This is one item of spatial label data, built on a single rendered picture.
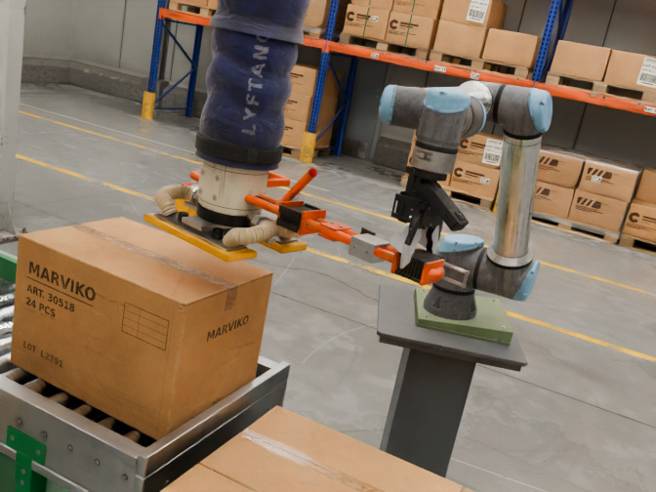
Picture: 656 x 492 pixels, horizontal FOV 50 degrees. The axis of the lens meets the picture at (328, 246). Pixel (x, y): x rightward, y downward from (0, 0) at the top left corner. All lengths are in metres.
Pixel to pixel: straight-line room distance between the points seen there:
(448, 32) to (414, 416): 6.92
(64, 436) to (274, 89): 1.02
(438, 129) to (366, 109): 9.24
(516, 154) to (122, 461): 1.37
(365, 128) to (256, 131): 8.96
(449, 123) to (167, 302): 0.82
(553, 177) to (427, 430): 6.37
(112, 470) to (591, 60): 7.61
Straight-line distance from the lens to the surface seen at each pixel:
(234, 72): 1.75
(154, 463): 1.83
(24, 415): 2.05
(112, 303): 1.93
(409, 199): 1.50
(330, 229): 1.63
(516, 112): 2.11
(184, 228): 1.85
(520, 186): 2.22
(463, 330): 2.47
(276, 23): 1.74
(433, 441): 2.66
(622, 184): 8.68
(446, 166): 1.47
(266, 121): 1.77
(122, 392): 1.99
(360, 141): 10.73
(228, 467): 1.91
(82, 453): 1.94
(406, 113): 1.61
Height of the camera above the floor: 1.62
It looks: 16 degrees down
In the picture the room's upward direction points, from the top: 11 degrees clockwise
